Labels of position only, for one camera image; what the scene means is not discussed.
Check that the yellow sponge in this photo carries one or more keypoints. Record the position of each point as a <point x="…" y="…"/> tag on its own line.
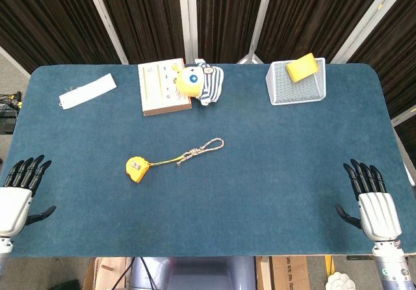
<point x="302" y="68"/>

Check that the brown cardboard carton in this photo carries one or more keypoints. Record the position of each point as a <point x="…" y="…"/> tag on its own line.
<point x="289" y="273"/>

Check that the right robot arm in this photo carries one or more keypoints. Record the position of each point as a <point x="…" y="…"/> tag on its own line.
<point x="391" y="267"/>

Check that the yellow plush toy striped shirt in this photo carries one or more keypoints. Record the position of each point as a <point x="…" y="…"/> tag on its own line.
<point x="198" y="82"/>

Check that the white frame post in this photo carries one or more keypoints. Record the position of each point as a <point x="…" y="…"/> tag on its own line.
<point x="260" y="20"/>
<point x="104" y="17"/>
<point x="367" y="20"/>
<point x="188" y="17"/>

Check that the white mesh basket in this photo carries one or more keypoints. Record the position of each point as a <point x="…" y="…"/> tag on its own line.
<point x="295" y="88"/>

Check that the dark brown pleated curtain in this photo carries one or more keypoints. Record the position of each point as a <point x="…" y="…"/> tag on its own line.
<point x="149" y="13"/>

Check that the black and silver right hand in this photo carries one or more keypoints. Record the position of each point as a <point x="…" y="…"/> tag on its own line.
<point x="380" y="215"/>

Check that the light wooden crate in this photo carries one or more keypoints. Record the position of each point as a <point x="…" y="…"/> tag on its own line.
<point x="107" y="273"/>

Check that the white cardboard box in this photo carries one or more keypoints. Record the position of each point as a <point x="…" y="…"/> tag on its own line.
<point x="156" y="88"/>

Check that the black and silver left hand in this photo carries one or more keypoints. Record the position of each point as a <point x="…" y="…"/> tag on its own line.
<point x="14" y="208"/>

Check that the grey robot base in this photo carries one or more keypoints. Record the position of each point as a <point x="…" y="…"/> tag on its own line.
<point x="195" y="273"/>

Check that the white flower-shaped palette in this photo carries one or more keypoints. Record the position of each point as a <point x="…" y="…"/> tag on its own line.
<point x="339" y="283"/>

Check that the white paper strip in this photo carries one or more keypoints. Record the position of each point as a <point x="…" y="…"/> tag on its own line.
<point x="87" y="91"/>

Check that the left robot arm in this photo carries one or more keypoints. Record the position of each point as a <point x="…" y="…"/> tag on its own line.
<point x="4" y="251"/>

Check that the blue felt table mat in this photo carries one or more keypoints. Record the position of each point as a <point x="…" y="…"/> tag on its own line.
<point x="227" y="205"/>

